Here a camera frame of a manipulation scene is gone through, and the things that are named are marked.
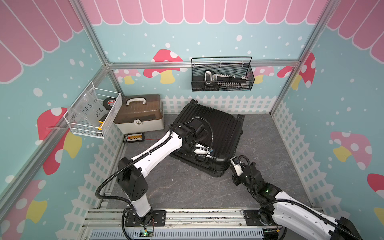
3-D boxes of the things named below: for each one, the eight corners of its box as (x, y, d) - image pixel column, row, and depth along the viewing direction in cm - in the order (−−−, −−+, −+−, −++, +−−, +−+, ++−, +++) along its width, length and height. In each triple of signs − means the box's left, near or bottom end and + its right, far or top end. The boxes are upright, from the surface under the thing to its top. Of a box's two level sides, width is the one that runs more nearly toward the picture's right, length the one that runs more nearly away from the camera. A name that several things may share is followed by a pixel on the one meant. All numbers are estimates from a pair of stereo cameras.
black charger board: (125, 146, 107) (122, 142, 103) (126, 138, 112) (123, 134, 108) (145, 143, 109) (143, 139, 105) (145, 135, 113) (143, 131, 109)
